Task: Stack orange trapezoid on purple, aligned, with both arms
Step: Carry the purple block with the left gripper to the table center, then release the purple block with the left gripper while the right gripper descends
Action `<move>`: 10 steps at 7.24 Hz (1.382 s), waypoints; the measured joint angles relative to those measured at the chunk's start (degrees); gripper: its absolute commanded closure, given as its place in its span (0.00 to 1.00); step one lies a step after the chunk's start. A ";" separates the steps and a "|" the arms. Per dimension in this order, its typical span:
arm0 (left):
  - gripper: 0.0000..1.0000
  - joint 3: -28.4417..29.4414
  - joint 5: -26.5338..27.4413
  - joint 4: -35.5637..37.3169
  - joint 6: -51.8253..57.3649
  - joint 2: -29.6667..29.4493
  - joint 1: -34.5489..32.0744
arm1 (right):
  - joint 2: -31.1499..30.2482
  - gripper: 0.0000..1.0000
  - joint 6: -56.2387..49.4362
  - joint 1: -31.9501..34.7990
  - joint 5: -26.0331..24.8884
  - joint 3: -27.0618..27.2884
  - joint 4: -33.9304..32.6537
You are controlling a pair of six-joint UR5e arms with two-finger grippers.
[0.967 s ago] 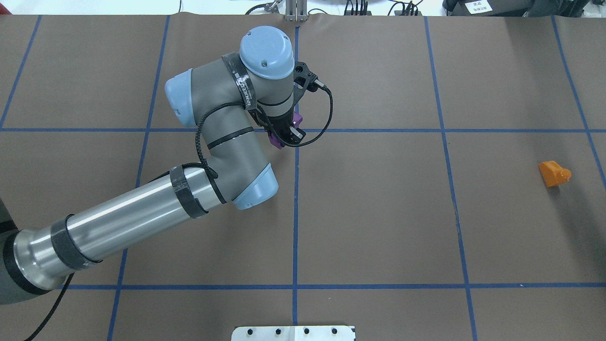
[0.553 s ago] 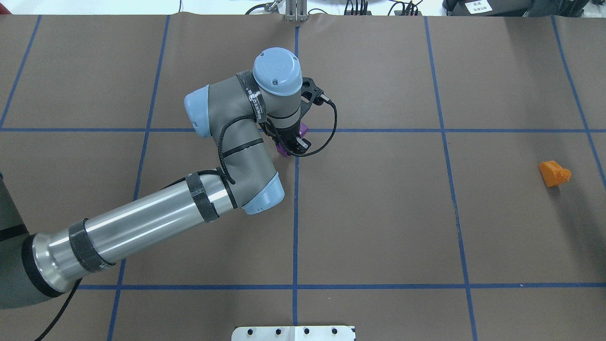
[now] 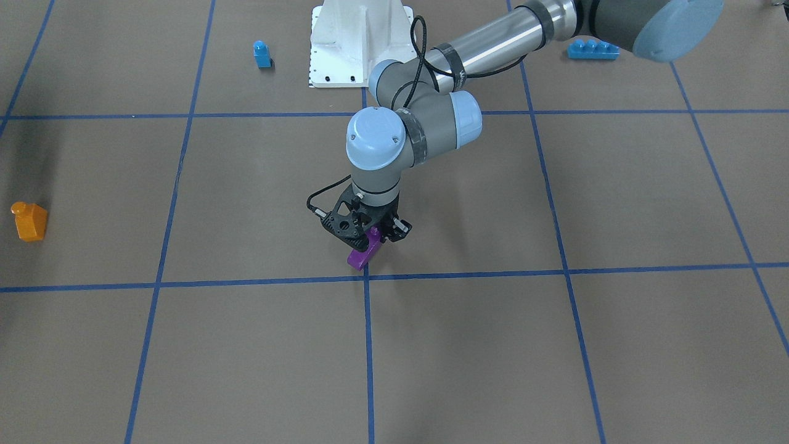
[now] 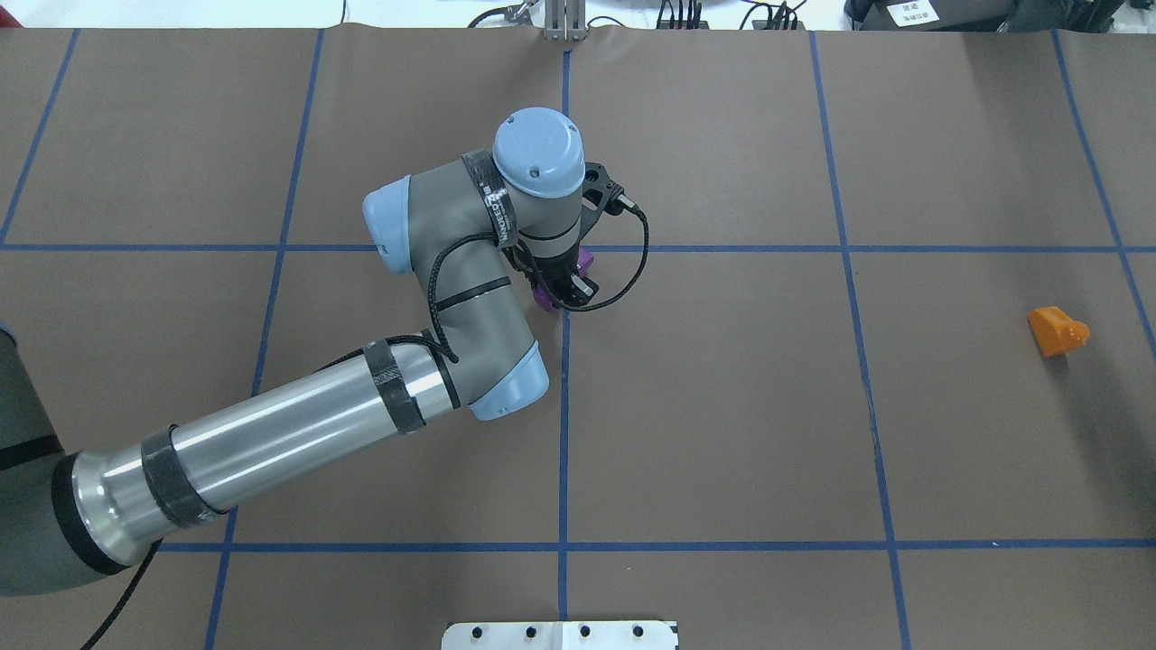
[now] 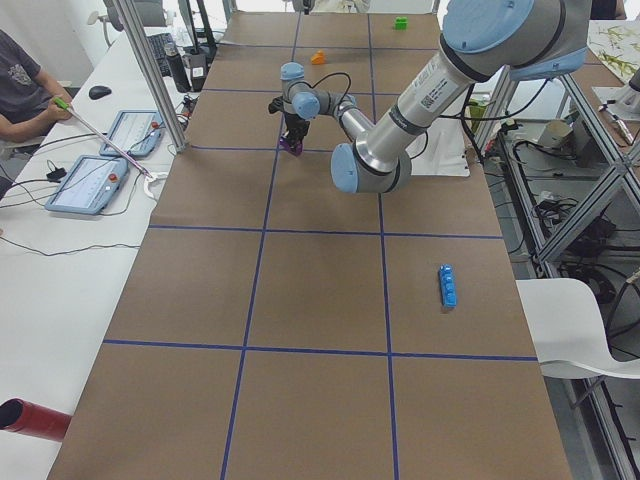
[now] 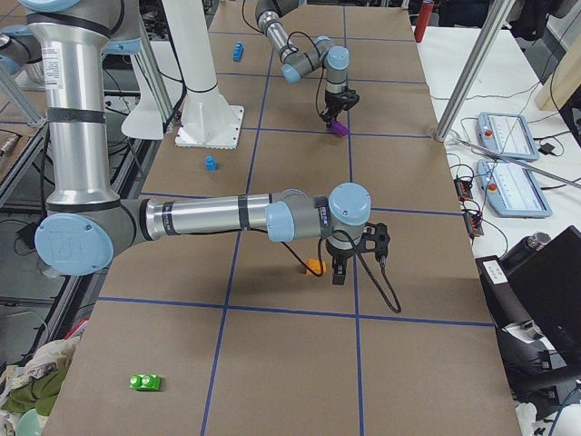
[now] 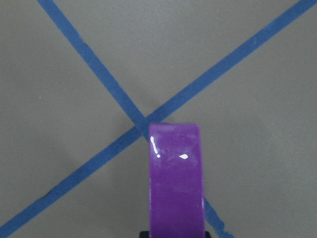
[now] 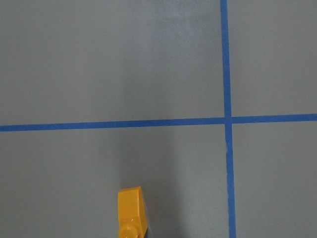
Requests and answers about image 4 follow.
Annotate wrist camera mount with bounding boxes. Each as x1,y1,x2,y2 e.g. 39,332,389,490
581,162,639,235

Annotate brown paper table mat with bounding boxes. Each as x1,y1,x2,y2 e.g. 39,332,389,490
3,25,1153,649

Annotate orange trapezoid block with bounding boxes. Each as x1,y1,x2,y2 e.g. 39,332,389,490
1027,306,1091,359

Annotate purple trapezoid block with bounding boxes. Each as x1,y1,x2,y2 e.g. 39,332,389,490
531,248,594,313

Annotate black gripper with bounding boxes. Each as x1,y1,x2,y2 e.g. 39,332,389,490
513,241,599,306

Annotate black printer device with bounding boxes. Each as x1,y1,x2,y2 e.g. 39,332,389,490
843,1,1127,34

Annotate white pedestal column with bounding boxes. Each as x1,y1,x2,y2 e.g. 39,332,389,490
440,620,680,649

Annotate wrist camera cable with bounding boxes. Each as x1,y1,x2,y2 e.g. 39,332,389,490
560,204,651,313

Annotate aluminium frame post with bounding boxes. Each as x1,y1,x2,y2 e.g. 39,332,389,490
541,0,590,42

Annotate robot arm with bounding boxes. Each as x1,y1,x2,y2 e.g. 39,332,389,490
1,108,590,597

